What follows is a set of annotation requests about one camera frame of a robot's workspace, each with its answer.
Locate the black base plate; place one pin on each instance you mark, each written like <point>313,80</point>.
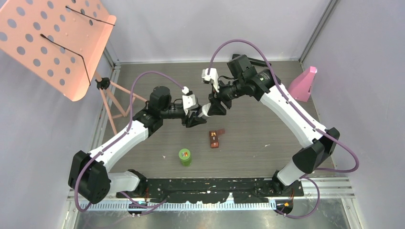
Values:
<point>211,190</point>

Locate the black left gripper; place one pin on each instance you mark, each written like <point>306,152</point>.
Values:
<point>193,120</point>

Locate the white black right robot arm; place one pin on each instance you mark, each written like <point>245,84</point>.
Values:
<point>269,90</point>

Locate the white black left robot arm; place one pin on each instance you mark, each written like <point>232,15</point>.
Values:
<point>90,174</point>

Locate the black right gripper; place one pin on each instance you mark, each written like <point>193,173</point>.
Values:
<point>216,108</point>

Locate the green black pill bottle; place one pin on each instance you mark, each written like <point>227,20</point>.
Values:
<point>185,157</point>

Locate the black microphone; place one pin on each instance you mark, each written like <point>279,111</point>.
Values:
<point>253,61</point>

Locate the white capped pill bottle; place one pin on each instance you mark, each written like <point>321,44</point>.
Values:
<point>203,113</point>

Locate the pink music stand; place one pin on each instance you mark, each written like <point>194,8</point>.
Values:
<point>58,41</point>

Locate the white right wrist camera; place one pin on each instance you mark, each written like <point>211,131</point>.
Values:
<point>211,76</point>

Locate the pink wedge object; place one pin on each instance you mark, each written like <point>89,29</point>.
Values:
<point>300,87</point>

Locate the brown translucent pill container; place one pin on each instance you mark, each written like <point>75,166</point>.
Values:
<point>214,137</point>

